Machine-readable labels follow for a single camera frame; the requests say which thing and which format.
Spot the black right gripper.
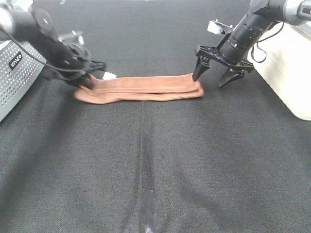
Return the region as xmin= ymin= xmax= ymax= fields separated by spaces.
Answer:
xmin=192 ymin=45 xmax=254 ymax=88

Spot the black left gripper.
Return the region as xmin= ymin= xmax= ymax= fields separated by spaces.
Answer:
xmin=43 ymin=44 xmax=106 ymax=89

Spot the brown towel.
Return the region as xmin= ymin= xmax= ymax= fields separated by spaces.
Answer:
xmin=73 ymin=73 xmax=204 ymax=104

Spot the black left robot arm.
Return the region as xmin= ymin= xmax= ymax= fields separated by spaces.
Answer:
xmin=0 ymin=0 xmax=106 ymax=89

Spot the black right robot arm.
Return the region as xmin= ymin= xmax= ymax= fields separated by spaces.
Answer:
xmin=192 ymin=0 xmax=311 ymax=87

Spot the white towel care label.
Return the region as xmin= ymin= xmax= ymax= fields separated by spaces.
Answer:
xmin=103 ymin=72 xmax=116 ymax=80

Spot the white woven-pattern storage bin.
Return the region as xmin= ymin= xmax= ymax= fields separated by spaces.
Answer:
xmin=247 ymin=22 xmax=311 ymax=121

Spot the grey perforated plastic basket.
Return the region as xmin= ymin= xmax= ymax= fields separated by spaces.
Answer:
xmin=0 ymin=0 xmax=47 ymax=123

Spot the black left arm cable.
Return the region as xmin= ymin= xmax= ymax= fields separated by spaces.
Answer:
xmin=0 ymin=26 xmax=93 ymax=73

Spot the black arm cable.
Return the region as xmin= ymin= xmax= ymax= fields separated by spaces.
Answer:
xmin=0 ymin=26 xmax=93 ymax=73
xmin=250 ymin=22 xmax=285 ymax=64

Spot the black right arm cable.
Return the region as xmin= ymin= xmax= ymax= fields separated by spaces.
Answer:
xmin=250 ymin=22 xmax=285 ymax=64

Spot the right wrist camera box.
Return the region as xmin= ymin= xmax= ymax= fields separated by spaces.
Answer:
xmin=207 ymin=20 xmax=234 ymax=35

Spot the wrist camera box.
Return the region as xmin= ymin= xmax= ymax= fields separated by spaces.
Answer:
xmin=58 ymin=30 xmax=84 ymax=45
xmin=207 ymin=20 xmax=234 ymax=35

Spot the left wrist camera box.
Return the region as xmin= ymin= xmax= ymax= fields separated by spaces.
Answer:
xmin=58 ymin=30 xmax=84 ymax=45

